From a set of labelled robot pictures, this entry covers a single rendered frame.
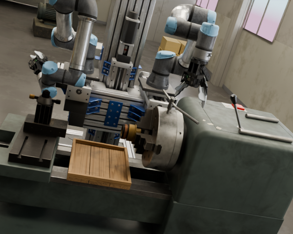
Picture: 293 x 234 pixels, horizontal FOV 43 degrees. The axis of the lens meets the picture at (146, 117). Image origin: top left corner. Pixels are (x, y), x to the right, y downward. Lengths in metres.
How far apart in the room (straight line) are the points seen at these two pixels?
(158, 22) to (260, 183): 9.04
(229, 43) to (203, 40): 6.07
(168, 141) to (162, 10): 9.03
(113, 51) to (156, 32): 8.25
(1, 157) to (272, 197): 1.30
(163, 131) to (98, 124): 0.79
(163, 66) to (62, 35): 0.64
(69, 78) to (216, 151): 0.81
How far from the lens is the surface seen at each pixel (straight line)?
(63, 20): 2.10
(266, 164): 1.86
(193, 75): 1.60
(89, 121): 2.43
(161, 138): 1.73
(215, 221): 1.96
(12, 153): 1.72
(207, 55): 1.61
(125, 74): 2.46
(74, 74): 1.93
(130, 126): 1.83
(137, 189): 1.84
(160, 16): 10.66
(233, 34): 7.64
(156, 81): 2.38
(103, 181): 1.78
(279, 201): 2.01
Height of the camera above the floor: 1.84
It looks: 21 degrees down
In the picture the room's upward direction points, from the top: 16 degrees clockwise
